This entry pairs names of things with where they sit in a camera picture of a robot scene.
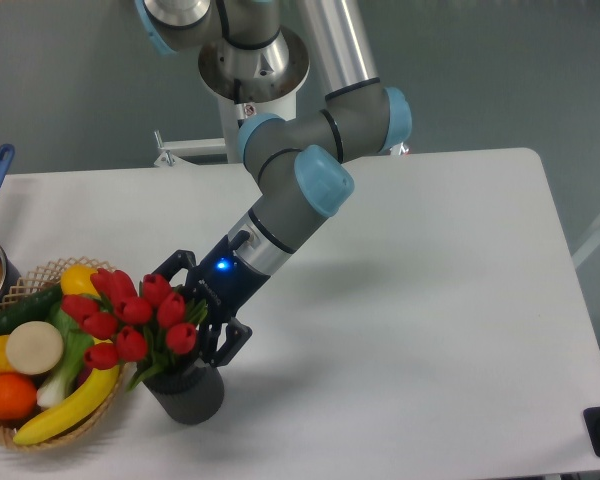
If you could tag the green cucumber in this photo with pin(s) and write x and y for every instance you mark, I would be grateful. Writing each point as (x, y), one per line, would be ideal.
(34, 307)

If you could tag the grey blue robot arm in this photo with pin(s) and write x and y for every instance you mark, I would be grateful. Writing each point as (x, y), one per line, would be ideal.
(299, 109)

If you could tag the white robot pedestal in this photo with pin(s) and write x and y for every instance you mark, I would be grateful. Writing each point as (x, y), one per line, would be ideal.
(244, 83)

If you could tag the yellow lemon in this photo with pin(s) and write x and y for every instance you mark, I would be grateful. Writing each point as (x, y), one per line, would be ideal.
(76, 280)

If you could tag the green bok choy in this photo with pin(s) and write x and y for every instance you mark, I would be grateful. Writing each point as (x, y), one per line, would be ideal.
(61, 381)

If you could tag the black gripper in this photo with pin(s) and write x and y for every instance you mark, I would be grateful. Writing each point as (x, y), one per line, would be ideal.
(226, 282)

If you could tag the woven wicker basket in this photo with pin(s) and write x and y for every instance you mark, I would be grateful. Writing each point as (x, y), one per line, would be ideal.
(39, 279)

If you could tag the yellow banana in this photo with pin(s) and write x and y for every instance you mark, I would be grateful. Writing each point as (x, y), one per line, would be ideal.
(64, 416)

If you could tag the orange fruit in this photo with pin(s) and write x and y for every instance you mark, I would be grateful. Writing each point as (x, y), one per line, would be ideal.
(18, 396)

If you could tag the red tulip bouquet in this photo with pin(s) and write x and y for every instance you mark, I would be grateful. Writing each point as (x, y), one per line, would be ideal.
(150, 324)

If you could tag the beige round bun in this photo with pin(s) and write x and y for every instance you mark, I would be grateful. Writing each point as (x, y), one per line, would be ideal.
(34, 348)

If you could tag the dark grey ribbed vase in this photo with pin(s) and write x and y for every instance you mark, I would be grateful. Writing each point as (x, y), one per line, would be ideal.
(190, 395)

